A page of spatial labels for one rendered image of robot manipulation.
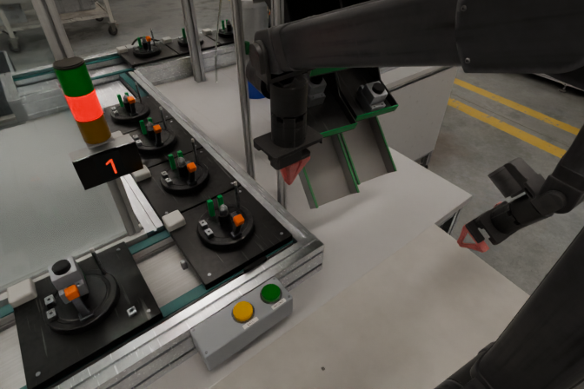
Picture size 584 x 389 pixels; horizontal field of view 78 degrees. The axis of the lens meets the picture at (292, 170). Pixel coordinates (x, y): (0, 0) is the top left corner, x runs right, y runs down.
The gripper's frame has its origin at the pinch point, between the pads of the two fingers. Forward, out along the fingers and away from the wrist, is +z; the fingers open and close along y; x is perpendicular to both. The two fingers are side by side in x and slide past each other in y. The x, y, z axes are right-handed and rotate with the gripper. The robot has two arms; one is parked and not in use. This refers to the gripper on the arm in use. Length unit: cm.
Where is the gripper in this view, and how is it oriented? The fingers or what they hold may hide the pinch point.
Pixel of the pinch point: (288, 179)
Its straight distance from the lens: 65.8
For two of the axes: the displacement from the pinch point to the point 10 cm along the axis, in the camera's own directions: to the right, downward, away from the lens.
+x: 6.0, 5.1, -6.1
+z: -0.1, 7.7, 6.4
